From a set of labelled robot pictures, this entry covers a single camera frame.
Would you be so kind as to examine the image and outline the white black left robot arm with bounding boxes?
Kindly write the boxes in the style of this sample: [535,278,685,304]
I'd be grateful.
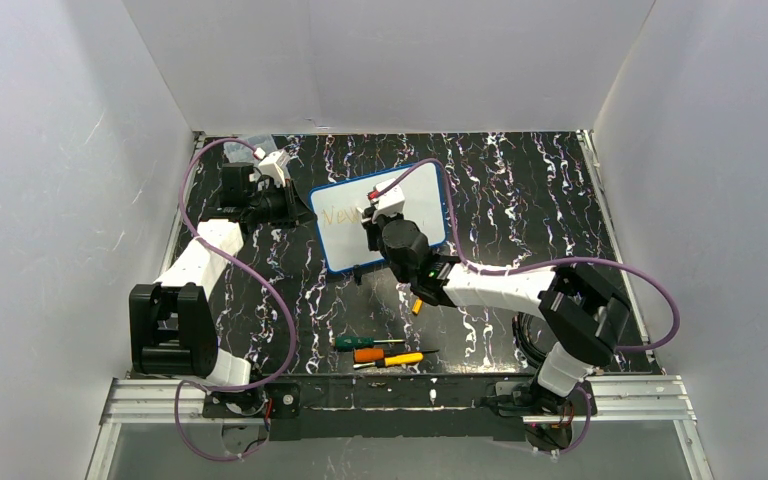
[128,152,316,387]

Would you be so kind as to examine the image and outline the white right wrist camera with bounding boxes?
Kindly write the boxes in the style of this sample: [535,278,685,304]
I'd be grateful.
[367,181,405,222]

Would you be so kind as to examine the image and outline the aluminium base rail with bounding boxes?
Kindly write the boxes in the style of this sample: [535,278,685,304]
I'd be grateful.
[102,373,696,424]

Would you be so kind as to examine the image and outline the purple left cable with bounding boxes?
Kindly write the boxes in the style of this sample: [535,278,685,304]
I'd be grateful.
[173,137,299,463]

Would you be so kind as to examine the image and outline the black coiled cable bundle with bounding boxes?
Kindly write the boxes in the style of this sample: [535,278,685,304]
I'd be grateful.
[512,307,561,372]

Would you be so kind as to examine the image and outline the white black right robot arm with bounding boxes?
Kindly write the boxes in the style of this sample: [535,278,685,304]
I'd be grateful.
[361,212,631,397]

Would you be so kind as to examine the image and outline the green handled screwdriver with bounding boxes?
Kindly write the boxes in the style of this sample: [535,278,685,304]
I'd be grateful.
[331,335,405,352]

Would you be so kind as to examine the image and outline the yellow handled screwdriver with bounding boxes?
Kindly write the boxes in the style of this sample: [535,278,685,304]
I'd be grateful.
[353,352,425,370]

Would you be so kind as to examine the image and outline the clear plastic compartment box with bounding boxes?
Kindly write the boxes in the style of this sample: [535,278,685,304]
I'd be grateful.
[222,133,279,167]

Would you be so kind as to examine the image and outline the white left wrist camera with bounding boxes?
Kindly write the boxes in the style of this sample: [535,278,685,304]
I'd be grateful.
[253,147,291,187]

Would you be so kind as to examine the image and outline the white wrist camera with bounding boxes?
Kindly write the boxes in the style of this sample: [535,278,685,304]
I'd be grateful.
[253,147,291,187]
[367,181,405,222]

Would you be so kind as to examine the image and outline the orange handled screwdriver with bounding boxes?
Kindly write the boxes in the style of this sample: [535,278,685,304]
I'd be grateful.
[353,348,437,364]

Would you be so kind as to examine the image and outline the blue framed whiteboard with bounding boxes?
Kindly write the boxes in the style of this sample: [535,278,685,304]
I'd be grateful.
[309,164,449,274]

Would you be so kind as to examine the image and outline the purple cable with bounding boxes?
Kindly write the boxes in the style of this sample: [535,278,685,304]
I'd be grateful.
[173,137,299,463]
[366,157,682,455]

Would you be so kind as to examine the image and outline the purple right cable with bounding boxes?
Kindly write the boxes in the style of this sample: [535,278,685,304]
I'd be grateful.
[366,157,682,455]

